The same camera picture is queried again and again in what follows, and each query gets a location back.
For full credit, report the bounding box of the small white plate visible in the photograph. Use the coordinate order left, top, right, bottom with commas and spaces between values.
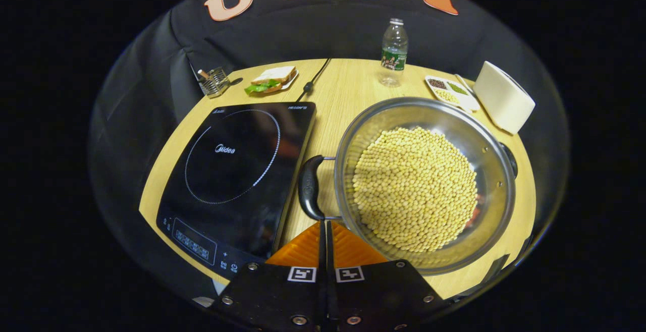
262, 70, 299, 94

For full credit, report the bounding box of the black power cable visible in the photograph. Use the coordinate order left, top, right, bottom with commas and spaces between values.
295, 58, 331, 103

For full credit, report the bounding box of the pile of soybeans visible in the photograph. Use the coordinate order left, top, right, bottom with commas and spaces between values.
352, 127, 478, 253

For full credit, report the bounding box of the black table clamp bracket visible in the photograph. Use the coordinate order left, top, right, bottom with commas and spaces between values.
474, 254, 511, 285

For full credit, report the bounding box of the black backdrop cloth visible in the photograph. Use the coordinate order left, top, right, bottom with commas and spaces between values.
88, 0, 571, 292

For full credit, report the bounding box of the clear plastic water bottle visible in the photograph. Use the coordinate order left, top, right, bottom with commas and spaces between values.
380, 18, 409, 88

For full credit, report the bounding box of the metal wire holder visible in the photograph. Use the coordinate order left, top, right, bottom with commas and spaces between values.
197, 67, 232, 99

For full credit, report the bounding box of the white toaster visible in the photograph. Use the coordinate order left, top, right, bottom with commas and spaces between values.
472, 61, 536, 135

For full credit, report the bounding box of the sandwich with lettuce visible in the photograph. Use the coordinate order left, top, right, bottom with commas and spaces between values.
244, 66, 297, 95

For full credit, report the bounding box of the white spoon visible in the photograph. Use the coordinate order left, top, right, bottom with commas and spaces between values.
454, 73, 480, 101

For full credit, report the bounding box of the black induction cooktop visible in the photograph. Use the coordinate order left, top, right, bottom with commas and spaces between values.
156, 101, 317, 281

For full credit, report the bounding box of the stainless steel pot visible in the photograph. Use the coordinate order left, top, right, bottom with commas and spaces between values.
298, 96, 519, 276

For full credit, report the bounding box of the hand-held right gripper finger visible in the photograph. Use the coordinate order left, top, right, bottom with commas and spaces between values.
327, 220, 452, 330
209, 220, 328, 328

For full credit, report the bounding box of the white divided bean tray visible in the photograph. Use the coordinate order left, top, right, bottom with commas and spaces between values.
425, 75, 481, 113

